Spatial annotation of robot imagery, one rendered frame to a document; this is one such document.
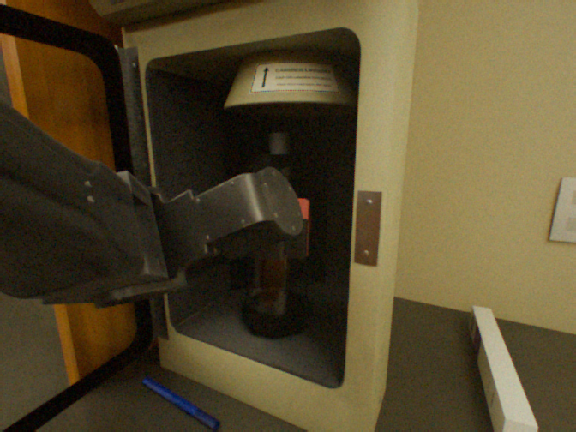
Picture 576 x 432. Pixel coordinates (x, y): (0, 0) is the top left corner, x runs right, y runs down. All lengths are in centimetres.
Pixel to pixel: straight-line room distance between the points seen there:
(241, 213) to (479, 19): 62
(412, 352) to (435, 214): 29
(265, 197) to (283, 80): 16
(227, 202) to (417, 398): 39
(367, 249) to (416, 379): 29
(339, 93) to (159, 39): 21
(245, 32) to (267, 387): 40
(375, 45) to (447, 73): 44
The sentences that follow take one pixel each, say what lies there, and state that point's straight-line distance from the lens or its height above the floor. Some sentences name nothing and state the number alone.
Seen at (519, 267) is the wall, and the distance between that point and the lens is 76.
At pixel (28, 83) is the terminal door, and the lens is 39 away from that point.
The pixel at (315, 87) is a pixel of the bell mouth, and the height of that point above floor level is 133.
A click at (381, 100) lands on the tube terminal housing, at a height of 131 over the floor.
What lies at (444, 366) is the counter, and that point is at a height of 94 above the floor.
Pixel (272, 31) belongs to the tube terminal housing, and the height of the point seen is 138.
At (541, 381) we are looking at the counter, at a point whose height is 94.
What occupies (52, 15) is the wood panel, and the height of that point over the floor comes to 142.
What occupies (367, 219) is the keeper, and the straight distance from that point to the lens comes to 29.
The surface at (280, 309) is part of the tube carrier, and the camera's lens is 43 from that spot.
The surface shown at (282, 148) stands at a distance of 42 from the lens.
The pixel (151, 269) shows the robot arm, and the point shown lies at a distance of 20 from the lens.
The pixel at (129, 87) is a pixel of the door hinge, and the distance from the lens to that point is 46.
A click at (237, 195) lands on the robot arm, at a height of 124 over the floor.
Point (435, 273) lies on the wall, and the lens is 76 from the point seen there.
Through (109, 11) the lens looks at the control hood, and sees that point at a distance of 45.
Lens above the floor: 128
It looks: 14 degrees down
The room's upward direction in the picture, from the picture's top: straight up
